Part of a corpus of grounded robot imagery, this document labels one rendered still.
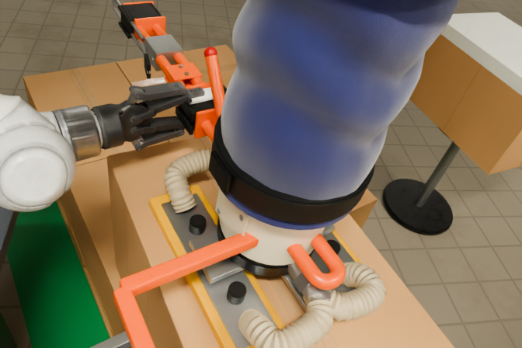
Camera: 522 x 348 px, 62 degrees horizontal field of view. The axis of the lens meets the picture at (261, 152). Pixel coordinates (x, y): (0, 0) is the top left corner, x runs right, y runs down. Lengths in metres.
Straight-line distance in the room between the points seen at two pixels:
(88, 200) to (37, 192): 1.01
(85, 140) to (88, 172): 0.90
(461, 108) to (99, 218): 1.49
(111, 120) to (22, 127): 0.22
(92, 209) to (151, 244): 0.76
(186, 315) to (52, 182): 0.30
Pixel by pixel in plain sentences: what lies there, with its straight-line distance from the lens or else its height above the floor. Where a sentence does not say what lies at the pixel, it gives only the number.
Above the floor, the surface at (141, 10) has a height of 1.23.
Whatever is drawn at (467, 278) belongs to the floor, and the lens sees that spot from 2.46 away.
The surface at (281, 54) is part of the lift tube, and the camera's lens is 0.42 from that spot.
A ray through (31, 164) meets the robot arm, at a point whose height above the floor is 1.34.
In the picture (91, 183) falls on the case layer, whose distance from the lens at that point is 1.60.
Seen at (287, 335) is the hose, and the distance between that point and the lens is 0.63.
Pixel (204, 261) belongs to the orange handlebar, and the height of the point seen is 1.21.
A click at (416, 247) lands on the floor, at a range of 2.43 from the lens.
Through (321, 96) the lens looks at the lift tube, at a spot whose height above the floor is 1.48.
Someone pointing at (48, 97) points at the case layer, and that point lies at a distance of 1.98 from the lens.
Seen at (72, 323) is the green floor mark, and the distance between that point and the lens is 1.93.
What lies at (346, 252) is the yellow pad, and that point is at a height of 1.09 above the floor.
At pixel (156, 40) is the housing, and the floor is 1.22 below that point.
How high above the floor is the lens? 1.71
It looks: 42 degrees down
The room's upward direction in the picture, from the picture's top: 13 degrees clockwise
